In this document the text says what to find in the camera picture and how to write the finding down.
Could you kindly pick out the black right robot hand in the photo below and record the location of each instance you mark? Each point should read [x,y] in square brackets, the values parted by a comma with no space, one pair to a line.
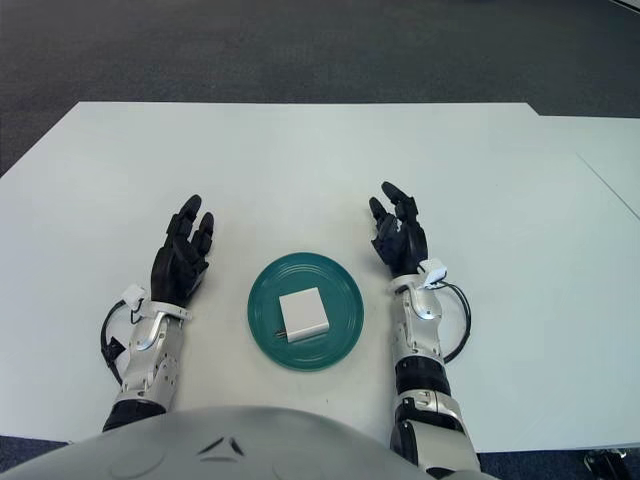
[405,245]

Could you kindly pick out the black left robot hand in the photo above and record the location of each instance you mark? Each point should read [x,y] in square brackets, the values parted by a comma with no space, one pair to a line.
[177,270]

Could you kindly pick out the white charger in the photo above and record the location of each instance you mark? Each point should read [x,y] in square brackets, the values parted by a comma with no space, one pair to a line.
[302,312]

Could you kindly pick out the teal plate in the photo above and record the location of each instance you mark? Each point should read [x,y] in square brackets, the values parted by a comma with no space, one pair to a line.
[342,300]

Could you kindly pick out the silver robot torso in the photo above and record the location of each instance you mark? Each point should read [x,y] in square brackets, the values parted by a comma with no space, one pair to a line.
[200,450]

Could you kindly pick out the black metal stand base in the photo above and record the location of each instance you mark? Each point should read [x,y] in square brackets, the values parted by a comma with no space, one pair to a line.
[607,460]

